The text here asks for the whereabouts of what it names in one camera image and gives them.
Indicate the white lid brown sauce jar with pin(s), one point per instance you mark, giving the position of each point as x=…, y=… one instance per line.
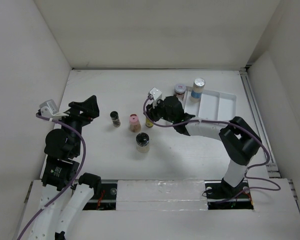
x=179, y=91

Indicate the black lid white powder jar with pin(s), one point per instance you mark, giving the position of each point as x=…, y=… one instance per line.
x=142, y=142

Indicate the yellow label bottle cork cap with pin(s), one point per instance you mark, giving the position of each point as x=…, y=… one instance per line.
x=148, y=123

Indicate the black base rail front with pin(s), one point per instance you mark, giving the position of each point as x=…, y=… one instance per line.
x=164, y=195

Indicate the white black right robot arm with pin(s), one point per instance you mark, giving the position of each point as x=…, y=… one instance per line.
x=239, y=140

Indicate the black pepper grinder bottle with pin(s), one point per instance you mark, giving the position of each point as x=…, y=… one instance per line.
x=115, y=119

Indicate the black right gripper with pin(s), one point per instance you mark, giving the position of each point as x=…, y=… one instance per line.
x=151, y=112

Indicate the aluminium rail right edge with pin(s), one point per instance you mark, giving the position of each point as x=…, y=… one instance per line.
x=271, y=167

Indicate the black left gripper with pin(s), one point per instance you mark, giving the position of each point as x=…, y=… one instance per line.
x=90, y=108

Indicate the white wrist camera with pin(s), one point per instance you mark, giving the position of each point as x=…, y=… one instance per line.
x=50, y=110
x=155, y=94

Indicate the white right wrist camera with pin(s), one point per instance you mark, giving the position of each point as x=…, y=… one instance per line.
x=155, y=94

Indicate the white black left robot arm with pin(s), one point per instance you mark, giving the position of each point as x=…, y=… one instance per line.
x=64, y=192

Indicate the blue label silver lid jar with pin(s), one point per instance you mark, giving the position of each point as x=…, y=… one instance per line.
x=197, y=89

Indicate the pink lid spice jar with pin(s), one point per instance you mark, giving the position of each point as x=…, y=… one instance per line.
x=134, y=123

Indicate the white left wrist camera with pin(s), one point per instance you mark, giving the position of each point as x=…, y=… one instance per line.
x=50, y=110

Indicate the white divided organizer tray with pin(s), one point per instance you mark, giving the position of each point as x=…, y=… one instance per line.
x=213, y=105

